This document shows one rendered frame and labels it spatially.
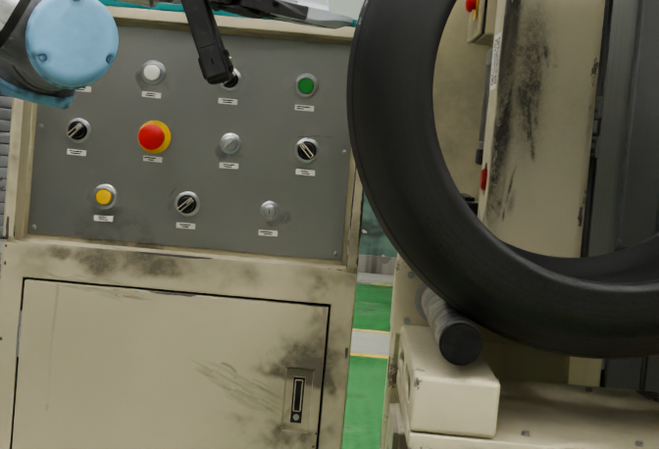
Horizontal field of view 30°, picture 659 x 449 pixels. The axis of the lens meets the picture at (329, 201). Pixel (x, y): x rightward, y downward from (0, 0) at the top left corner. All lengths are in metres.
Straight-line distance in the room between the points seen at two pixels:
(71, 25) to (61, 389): 0.88
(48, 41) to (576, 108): 0.74
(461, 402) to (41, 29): 0.55
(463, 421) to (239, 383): 0.69
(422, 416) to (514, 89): 0.53
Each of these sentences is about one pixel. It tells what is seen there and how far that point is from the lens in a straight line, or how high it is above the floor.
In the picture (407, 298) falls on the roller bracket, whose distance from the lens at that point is 1.61.
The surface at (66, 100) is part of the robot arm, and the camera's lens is 1.36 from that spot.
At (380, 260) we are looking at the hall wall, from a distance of 10.26.
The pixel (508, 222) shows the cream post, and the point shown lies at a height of 1.01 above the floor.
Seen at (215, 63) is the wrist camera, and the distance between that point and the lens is 1.35.
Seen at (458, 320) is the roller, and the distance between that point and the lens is 1.28.
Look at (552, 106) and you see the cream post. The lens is 1.64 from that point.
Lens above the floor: 1.10
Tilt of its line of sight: 3 degrees down
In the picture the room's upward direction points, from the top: 5 degrees clockwise
